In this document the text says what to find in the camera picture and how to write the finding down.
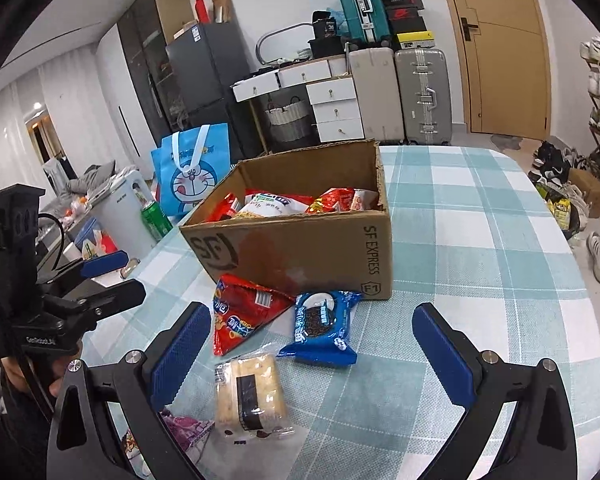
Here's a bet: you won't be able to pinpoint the cream sandwich biscuit pack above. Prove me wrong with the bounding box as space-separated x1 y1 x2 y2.
214 352 294 445

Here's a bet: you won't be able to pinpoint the wooden door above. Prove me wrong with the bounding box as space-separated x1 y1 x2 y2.
448 0 550 141

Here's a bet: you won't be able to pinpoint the SF cardboard box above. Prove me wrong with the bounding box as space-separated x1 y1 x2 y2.
181 141 392 300

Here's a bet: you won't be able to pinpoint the silver suitcase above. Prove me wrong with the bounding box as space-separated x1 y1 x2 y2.
394 48 452 145

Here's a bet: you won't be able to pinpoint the green soda can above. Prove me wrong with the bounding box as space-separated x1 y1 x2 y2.
140 202 173 242

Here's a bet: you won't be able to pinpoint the teal suitcase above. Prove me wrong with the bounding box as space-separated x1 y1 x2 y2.
340 0 391 47

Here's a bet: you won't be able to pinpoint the blue Oreo cookie pack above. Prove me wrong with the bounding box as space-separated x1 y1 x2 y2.
277 290 363 367

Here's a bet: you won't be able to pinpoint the small cardboard floor box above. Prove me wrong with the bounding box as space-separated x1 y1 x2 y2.
569 168 600 219

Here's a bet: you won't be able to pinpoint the wicker laundry basket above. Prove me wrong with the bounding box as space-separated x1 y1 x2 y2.
265 96 312 144

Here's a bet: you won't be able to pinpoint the checkered teal tablecloth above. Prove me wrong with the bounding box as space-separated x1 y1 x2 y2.
78 144 600 480

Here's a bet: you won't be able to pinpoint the blue Doraemon tote bag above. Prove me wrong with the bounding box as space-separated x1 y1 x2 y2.
151 122 230 217

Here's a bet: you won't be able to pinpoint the purple snack bag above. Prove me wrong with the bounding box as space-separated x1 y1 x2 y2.
122 408 217 478

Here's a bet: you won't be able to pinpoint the red spicy snack bag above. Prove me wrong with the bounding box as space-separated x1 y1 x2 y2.
306 188 379 214

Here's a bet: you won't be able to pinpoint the beige suitcase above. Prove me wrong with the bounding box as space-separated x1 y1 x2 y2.
349 47 405 143

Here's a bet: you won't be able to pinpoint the black refrigerator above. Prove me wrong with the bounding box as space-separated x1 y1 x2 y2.
166 22 263 162

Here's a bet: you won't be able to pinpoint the left hand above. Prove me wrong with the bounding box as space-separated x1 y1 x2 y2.
0 340 83 398

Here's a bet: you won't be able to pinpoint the white drawer desk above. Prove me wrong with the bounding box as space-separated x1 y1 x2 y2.
232 54 365 154

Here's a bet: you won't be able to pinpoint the stacked shoe boxes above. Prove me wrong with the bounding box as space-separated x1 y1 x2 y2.
381 0 436 50

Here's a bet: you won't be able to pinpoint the white noodle snack bag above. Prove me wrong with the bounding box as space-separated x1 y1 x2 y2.
234 190 314 219

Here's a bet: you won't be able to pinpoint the white electric kettle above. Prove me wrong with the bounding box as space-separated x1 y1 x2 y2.
88 167 157 260

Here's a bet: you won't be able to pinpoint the red chip bag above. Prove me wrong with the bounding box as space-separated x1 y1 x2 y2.
212 274 294 356

